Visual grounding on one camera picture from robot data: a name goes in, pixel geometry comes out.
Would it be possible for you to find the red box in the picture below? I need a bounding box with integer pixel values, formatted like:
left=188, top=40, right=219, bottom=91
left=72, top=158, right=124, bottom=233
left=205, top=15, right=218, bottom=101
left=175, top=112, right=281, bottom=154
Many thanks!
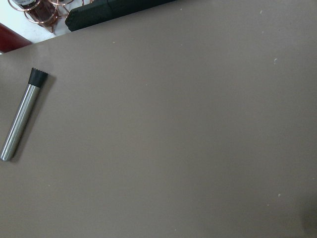
left=0, top=23, right=32, bottom=53

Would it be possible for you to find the steel tube black cap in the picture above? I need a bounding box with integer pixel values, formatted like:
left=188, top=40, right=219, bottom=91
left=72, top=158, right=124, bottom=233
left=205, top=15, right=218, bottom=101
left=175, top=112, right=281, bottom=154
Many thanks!
left=0, top=68, right=48, bottom=162

